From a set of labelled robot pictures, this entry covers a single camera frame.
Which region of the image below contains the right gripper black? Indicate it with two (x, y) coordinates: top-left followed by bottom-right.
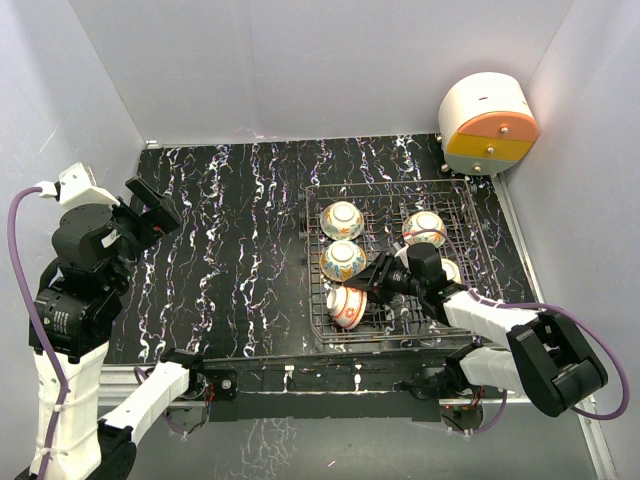
(344, 251), (425, 304)

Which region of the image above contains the blue yellow floral bowl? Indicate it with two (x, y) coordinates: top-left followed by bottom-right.
(319, 240), (367, 283)

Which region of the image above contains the red orange floral bowl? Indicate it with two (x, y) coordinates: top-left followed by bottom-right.
(326, 286), (367, 330)

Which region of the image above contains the orange star leaf bowl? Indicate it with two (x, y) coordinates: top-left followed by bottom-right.
(320, 201), (364, 240)

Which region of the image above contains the orange green leaf bowl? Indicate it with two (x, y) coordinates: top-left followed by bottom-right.
(402, 210), (446, 248)

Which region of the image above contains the teal yellow sun bowl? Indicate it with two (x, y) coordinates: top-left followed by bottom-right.
(441, 258), (463, 284)

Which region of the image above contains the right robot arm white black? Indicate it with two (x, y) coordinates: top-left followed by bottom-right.
(345, 243), (608, 417)

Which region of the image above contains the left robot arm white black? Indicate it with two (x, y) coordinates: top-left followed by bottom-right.
(7, 177), (207, 479)

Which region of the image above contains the round white drawer cabinet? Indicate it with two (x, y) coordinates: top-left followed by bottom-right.
(438, 72), (539, 176)

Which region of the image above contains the dark wire dish rack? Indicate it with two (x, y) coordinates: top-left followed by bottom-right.
(301, 179), (505, 344)

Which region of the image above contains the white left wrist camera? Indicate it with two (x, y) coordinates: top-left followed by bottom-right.
(36, 162), (120, 210)

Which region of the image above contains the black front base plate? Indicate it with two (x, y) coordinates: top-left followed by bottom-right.
(199, 359), (507, 424)

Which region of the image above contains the aluminium rail frame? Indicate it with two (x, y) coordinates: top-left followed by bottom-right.
(94, 174), (619, 480)

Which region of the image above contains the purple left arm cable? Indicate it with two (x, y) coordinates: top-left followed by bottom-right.
(6, 185), (74, 480)

